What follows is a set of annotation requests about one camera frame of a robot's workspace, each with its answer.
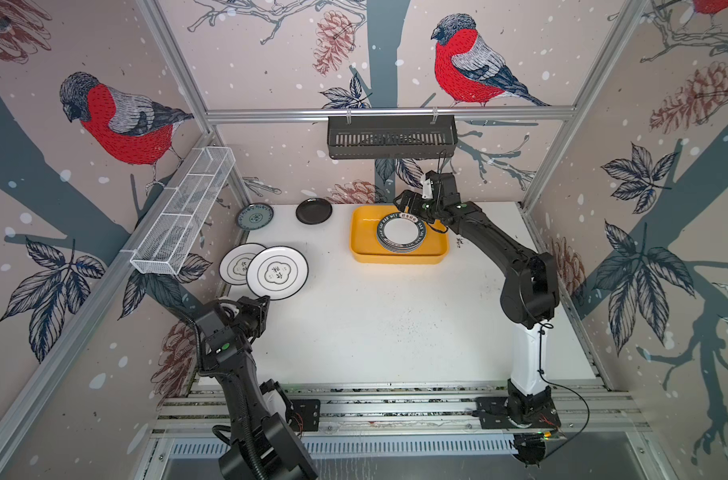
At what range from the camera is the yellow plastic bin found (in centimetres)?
103

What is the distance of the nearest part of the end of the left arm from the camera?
685 mm

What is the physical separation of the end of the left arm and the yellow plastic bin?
1.28 ft
